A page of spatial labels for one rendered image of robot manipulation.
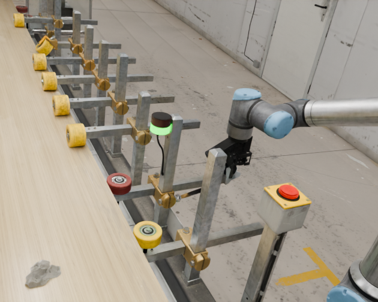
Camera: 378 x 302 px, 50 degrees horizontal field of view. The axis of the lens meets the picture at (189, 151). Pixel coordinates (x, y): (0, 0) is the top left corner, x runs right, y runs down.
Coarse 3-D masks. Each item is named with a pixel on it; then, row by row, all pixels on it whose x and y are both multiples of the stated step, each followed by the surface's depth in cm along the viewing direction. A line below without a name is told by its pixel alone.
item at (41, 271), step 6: (36, 264) 96; (42, 264) 97; (48, 264) 97; (36, 270) 94; (42, 270) 94; (48, 270) 95; (54, 270) 96; (60, 270) 97; (30, 276) 93; (36, 276) 93; (42, 276) 94; (48, 276) 94; (54, 276) 95; (30, 282) 91; (36, 282) 92; (42, 282) 92
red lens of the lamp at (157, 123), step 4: (152, 116) 120; (152, 120) 120; (156, 120) 119; (160, 120) 119; (164, 120) 119; (168, 120) 120; (152, 124) 120; (156, 124) 120; (160, 124) 119; (164, 124) 120; (168, 124) 120
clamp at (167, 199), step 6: (150, 180) 141; (156, 180) 140; (156, 186) 137; (156, 192) 138; (162, 192) 135; (168, 192) 136; (174, 192) 136; (156, 198) 138; (162, 198) 134; (168, 198) 134; (174, 198) 135; (162, 204) 134; (168, 204) 135; (174, 204) 136
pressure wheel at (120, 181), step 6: (114, 174) 133; (120, 174) 134; (126, 174) 134; (108, 180) 130; (114, 180) 131; (120, 180) 131; (126, 180) 132; (114, 186) 128; (120, 186) 128; (126, 186) 129; (114, 192) 129; (120, 192) 129; (126, 192) 131
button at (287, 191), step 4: (280, 188) 82; (284, 188) 82; (288, 188) 82; (292, 188) 82; (280, 192) 81; (284, 192) 80; (288, 192) 80; (292, 192) 81; (296, 192) 81; (284, 196) 80; (288, 196) 80; (292, 196) 80; (296, 196) 80
